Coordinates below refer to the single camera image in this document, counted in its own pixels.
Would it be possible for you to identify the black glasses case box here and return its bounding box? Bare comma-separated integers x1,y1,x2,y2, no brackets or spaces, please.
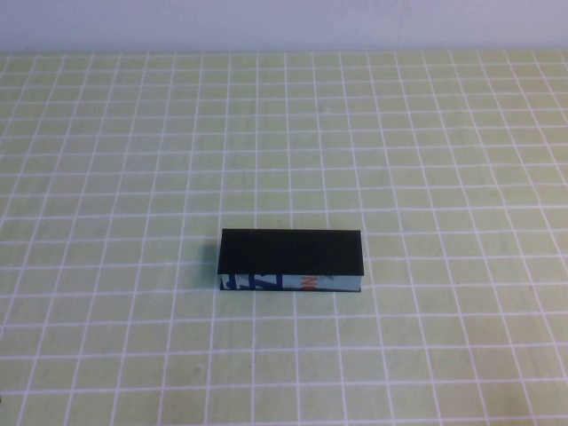
217,228,366,295

